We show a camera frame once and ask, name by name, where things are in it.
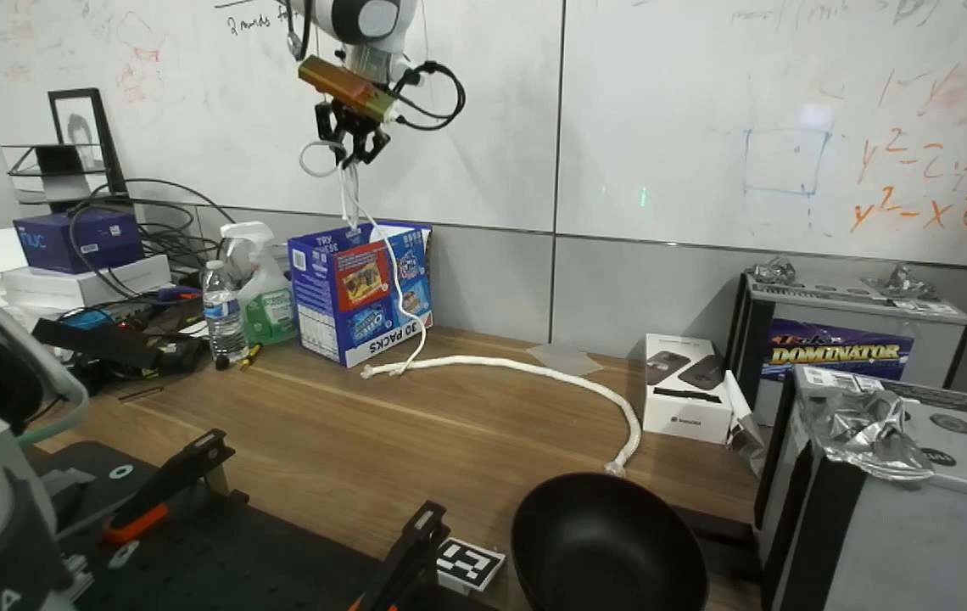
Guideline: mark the small crumpled foil piece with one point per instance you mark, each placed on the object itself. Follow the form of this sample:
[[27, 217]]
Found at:
[[904, 283], [773, 274]]

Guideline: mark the small dark blue box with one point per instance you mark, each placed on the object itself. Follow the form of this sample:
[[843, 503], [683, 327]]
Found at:
[[52, 241]]

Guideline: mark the white phone box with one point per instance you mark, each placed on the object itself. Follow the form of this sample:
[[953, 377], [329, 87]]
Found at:
[[681, 417]]

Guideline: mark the black device pile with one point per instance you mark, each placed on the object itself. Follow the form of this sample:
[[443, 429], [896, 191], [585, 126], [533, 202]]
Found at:
[[121, 341]]

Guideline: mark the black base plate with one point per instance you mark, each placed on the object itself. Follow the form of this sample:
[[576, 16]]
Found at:
[[256, 563]]

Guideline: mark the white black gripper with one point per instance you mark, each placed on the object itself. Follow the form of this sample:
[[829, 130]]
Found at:
[[355, 123]]

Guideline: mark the black metal stand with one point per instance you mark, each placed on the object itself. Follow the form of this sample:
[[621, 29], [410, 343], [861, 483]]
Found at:
[[60, 171]]

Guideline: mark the grey battery with Dominator label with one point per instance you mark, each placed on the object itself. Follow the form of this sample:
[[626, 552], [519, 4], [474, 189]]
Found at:
[[843, 309]]

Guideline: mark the blue cardboard box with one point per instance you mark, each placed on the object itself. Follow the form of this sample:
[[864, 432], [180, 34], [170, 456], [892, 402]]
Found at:
[[334, 325]]

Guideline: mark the black picture frame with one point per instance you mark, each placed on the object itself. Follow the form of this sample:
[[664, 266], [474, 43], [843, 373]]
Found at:
[[81, 123]]

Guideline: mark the black bowl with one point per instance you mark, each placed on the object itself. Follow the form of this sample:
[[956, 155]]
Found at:
[[604, 543]]

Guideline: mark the clear water bottle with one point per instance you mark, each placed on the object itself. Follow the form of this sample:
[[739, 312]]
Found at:
[[225, 325]]

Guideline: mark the clear plastic sheet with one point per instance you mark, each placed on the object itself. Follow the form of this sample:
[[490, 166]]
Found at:
[[568, 361]]

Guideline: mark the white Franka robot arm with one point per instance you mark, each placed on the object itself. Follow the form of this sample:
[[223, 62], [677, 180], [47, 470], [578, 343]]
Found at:
[[366, 17]]

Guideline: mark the large crumpled foil sheet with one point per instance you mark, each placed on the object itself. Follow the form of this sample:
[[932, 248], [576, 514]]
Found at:
[[866, 425]]

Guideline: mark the black white tag marker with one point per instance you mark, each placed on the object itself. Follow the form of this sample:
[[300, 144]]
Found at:
[[471, 563]]

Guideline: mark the flat white box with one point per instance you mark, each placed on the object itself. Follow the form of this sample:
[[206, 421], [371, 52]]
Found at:
[[52, 291]]

